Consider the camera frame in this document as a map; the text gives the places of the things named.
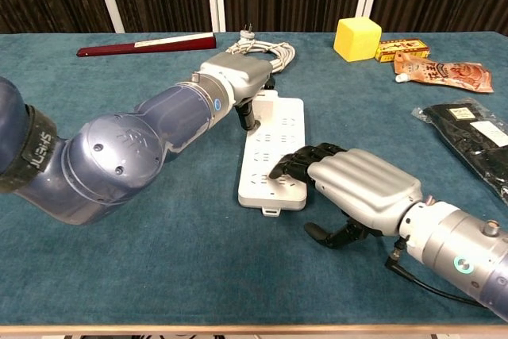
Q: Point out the white plug adapter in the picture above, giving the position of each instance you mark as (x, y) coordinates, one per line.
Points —
(266, 105)

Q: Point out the yellow foam cube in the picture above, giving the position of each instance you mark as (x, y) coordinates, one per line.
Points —
(355, 39)

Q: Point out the small yellow red box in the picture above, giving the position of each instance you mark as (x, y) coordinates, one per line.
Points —
(409, 50)

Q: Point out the black item in clear bag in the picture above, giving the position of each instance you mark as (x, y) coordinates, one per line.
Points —
(476, 144)

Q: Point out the white power strip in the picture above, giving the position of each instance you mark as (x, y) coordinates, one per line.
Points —
(285, 124)

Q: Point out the orange spout pouch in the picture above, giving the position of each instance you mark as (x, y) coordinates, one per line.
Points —
(444, 73)

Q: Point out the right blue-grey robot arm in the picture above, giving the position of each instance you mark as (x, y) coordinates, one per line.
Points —
(460, 243)

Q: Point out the teal table cloth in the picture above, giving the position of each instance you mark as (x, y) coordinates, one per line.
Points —
(198, 267)

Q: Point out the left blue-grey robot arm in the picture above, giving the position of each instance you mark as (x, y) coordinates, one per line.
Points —
(119, 156)

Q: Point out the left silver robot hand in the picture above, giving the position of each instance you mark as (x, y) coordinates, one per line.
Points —
(238, 73)

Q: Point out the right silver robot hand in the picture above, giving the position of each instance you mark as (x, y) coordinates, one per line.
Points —
(365, 184)

